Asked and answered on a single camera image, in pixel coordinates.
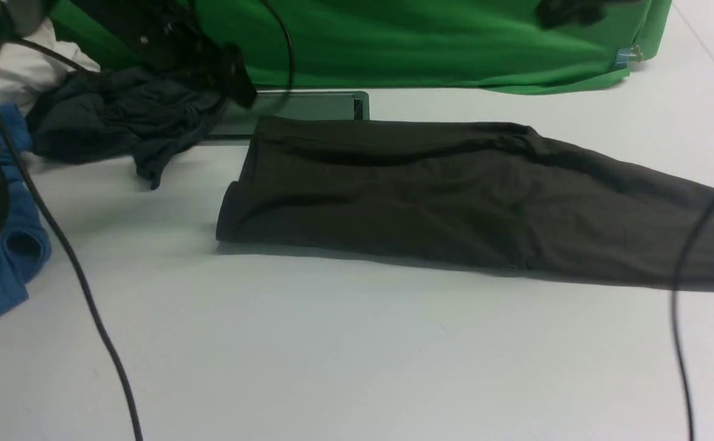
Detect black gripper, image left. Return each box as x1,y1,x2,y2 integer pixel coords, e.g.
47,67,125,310
73,1,257,110

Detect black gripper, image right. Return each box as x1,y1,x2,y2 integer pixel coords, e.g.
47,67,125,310
536,0,639,29

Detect dark gray long-sleeve top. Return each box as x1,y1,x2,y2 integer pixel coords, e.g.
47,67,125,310
216,117,714,287

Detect green backdrop cloth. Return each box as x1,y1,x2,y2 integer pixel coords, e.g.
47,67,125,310
48,0,672,97

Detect blue binder clip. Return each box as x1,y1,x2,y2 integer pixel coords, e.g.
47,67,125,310
614,45,644,70

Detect dark teal crumpled garment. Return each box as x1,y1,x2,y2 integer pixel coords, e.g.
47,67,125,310
26,67,225,190

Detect white crumpled garment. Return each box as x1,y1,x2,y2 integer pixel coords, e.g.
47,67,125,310
0,18,100,116

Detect blue crumpled garment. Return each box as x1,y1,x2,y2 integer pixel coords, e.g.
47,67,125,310
0,131,51,317

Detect metal table cable hatch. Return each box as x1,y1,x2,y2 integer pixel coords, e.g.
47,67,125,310
204,91,369,141

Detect black cable, image left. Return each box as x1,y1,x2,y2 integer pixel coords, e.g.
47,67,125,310
0,0,296,441

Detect black cable, image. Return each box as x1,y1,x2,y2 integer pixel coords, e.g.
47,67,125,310
0,0,296,441
671,156,714,441

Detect black cable, image right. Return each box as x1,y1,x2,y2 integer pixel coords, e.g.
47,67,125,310
671,156,714,441

